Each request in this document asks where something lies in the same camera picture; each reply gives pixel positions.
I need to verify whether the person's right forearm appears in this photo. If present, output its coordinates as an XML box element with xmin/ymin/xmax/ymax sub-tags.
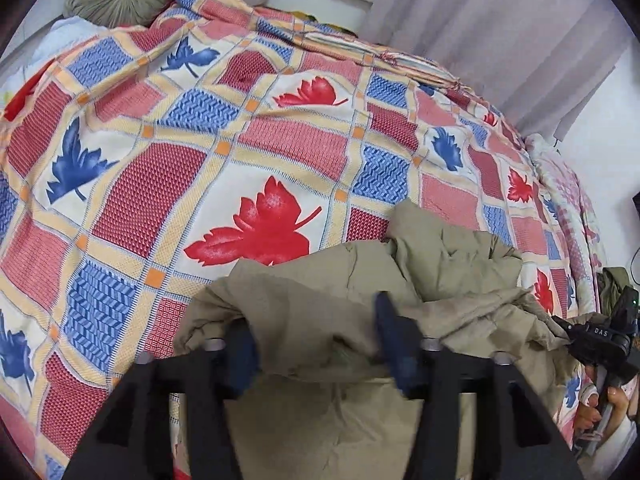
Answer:
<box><xmin>580</xmin><ymin>410</ymin><xmax>640</xmax><ymax>467</ymax></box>

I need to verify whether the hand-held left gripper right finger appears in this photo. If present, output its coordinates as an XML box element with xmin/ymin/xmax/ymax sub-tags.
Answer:
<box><xmin>375</xmin><ymin>291</ymin><xmax>583</xmax><ymax>480</ymax></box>

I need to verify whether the olive green garment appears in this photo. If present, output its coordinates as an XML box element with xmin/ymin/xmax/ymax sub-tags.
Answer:
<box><xmin>597</xmin><ymin>266</ymin><xmax>632</xmax><ymax>321</ymax></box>

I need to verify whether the leaf patterned checked quilt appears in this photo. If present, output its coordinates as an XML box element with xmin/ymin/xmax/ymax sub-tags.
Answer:
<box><xmin>0</xmin><ymin>0</ymin><xmax>601</xmax><ymax>480</ymax></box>

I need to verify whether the person's right hand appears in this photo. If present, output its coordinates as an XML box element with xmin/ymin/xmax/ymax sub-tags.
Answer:
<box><xmin>575</xmin><ymin>375</ymin><xmax>640</xmax><ymax>442</ymax></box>

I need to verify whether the white pillow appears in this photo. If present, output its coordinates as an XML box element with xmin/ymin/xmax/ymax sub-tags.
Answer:
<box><xmin>0</xmin><ymin>15</ymin><xmax>106</xmax><ymax>106</ymax></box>

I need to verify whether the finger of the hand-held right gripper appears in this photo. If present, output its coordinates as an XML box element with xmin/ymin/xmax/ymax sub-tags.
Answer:
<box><xmin>551</xmin><ymin>314</ymin><xmax>576</xmax><ymax>343</ymax></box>

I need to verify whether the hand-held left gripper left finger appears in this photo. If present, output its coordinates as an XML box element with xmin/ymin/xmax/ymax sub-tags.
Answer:
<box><xmin>62</xmin><ymin>317</ymin><xmax>261</xmax><ymax>480</ymax></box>

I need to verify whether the white windowsill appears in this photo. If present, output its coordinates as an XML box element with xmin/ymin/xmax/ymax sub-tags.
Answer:
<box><xmin>267</xmin><ymin>0</ymin><xmax>378</xmax><ymax>31</ymax></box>

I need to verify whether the pink floral quilt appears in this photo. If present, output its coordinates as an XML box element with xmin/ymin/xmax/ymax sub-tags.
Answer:
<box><xmin>525</xmin><ymin>132</ymin><xmax>608</xmax><ymax>321</ymax></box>

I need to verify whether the khaki puffer jacket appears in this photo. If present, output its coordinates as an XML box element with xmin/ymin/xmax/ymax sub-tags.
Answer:
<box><xmin>172</xmin><ymin>199</ymin><xmax>576</xmax><ymax>480</ymax></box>

